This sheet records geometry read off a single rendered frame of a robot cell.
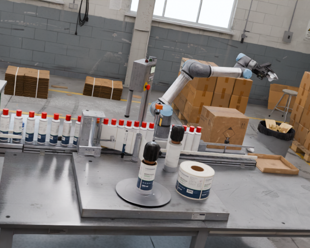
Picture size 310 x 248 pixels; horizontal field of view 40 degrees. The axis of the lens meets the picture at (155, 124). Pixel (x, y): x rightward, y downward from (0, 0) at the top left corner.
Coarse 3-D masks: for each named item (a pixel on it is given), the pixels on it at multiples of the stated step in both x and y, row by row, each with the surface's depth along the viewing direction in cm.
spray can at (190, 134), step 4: (192, 128) 294; (188, 132) 295; (192, 132) 295; (188, 136) 295; (192, 136) 295; (188, 140) 296; (192, 140) 297; (188, 144) 296; (184, 148) 299; (188, 148) 297
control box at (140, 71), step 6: (138, 60) 278; (144, 60) 282; (138, 66) 272; (144, 66) 271; (150, 66) 276; (132, 72) 275; (138, 72) 273; (144, 72) 272; (132, 78) 276; (138, 78) 274; (144, 78) 273; (132, 84) 277; (138, 84) 275; (144, 84) 275; (150, 84) 286; (132, 90) 278; (138, 90) 276; (144, 90) 278
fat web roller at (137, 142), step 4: (136, 136) 265; (140, 136) 265; (136, 140) 266; (140, 140) 266; (136, 144) 266; (136, 148) 267; (136, 152) 268; (132, 156) 270; (136, 156) 269; (132, 160) 270; (136, 160) 270
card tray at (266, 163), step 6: (258, 156) 334; (264, 156) 335; (270, 156) 336; (276, 156) 338; (282, 156) 337; (258, 162) 325; (264, 162) 327; (270, 162) 329; (276, 162) 332; (282, 162) 334; (288, 162) 329; (258, 168) 314; (264, 168) 307; (270, 168) 308; (276, 168) 310; (282, 168) 322; (288, 168) 325; (294, 168) 321; (294, 174) 316
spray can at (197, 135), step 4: (196, 128) 297; (200, 128) 296; (196, 132) 297; (200, 132) 298; (196, 136) 296; (200, 136) 298; (196, 140) 297; (192, 144) 299; (196, 144) 298; (192, 148) 300; (196, 148) 299
